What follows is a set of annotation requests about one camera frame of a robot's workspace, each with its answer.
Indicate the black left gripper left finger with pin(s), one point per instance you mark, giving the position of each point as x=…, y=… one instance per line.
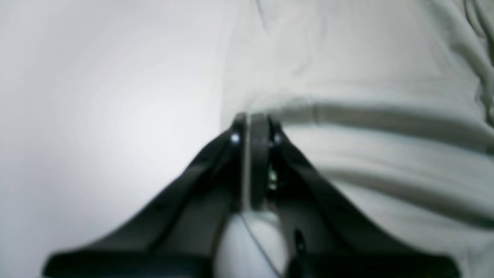
x=177, y=233

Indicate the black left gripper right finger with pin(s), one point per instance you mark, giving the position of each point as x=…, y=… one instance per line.
x=329, y=236

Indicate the beige t-shirt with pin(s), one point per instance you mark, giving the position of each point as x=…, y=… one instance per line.
x=391, y=100

